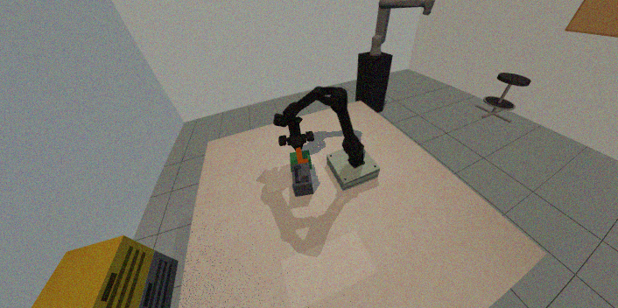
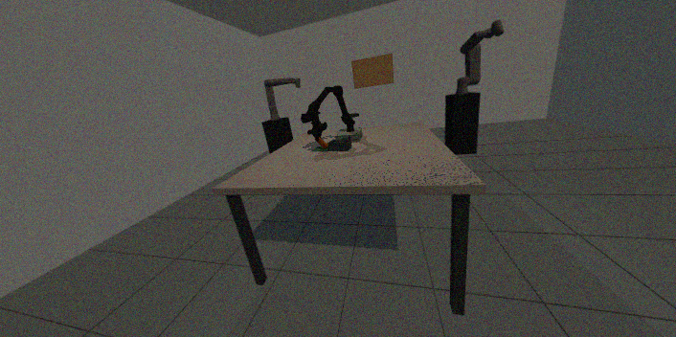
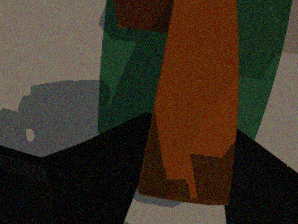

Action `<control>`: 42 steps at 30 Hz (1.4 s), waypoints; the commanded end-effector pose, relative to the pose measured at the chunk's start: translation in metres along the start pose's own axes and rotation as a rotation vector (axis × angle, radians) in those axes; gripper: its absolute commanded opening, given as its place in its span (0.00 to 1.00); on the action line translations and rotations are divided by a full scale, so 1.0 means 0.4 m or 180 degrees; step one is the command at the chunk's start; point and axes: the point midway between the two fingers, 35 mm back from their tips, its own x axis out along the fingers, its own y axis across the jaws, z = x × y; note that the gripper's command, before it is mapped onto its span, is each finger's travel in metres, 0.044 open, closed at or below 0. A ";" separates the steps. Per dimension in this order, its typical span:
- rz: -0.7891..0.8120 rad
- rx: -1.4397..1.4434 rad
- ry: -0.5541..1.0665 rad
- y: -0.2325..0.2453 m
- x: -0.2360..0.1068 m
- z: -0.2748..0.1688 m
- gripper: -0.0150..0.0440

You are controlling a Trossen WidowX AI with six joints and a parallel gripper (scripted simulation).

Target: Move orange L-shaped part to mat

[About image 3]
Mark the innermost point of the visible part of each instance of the orange l-shaped part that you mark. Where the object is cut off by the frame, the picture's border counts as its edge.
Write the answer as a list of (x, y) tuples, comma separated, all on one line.
[(190, 152)]

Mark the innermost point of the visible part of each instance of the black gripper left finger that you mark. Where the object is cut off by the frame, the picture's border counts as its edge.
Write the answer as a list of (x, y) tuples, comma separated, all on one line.
[(91, 183)]

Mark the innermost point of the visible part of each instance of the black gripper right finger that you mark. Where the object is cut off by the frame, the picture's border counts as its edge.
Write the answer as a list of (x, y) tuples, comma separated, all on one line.
[(264, 189)]

